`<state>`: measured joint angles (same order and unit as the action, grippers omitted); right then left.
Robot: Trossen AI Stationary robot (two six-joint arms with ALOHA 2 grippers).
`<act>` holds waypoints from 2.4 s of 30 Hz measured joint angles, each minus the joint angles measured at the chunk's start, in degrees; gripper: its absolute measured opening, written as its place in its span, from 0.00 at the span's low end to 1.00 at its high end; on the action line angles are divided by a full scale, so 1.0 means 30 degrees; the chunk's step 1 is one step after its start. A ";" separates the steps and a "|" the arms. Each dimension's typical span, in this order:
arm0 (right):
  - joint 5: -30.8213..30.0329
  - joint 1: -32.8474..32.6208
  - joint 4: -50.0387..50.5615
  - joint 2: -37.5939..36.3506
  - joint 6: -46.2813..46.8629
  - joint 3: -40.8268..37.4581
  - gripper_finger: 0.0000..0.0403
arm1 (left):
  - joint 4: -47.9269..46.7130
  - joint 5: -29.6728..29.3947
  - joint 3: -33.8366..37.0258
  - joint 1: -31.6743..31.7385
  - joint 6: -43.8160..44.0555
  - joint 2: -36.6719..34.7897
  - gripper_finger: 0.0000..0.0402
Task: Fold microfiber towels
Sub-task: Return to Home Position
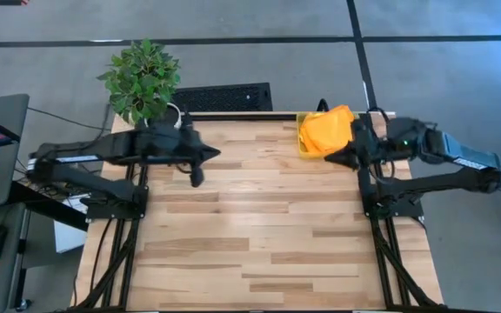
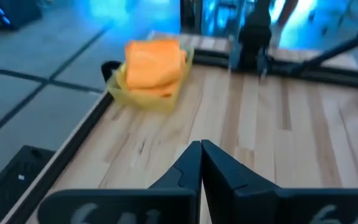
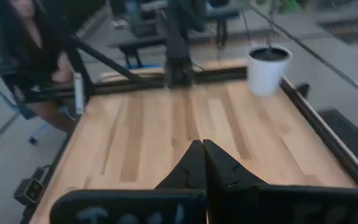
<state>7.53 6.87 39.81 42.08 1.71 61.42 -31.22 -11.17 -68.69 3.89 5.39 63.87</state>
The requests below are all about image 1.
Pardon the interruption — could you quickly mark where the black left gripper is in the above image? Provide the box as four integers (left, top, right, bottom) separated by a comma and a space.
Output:
145, 123, 223, 169

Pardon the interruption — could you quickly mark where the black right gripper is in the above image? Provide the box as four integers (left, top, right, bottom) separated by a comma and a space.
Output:
324, 116, 389, 171

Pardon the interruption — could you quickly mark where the white plant pot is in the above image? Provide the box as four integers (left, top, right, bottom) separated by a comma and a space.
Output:
144, 102, 184, 130

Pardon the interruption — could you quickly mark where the yellow translucent plastic bin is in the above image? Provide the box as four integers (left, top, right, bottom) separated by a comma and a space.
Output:
295, 110, 364, 161

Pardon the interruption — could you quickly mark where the green artificial plant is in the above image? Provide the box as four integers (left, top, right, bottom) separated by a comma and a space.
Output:
96, 37, 183, 125

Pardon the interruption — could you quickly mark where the white box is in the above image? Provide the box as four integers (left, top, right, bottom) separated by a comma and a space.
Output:
53, 192, 91, 255

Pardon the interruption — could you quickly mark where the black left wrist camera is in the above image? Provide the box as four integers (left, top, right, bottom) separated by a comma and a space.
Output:
189, 163, 205, 189

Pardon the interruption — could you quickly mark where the black aluminium table frame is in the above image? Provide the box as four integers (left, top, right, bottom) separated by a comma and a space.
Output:
65, 98, 450, 313

